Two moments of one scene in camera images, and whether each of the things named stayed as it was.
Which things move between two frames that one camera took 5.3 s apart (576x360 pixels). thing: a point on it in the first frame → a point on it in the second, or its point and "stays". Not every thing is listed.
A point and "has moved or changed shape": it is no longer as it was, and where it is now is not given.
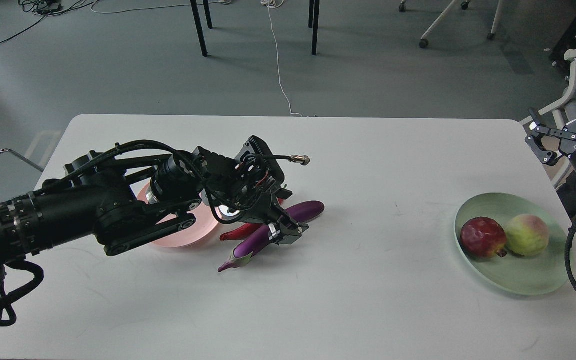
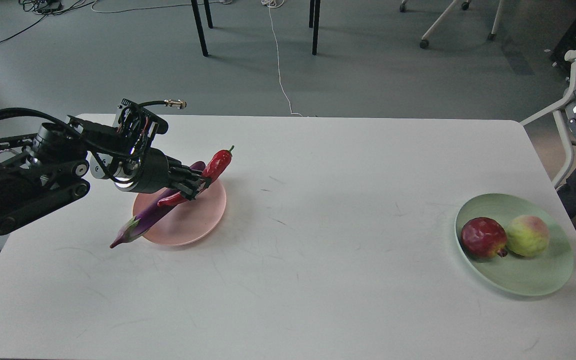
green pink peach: [527, 235] stays
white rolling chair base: [424, 42] stays
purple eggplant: [257, 242] has moved or changed shape
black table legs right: [316, 22] stays
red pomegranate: [483, 237] stays
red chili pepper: [244, 230] has moved or changed shape
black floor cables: [43, 8] stays
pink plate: [206, 223] stays
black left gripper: [247, 187] → [125, 153]
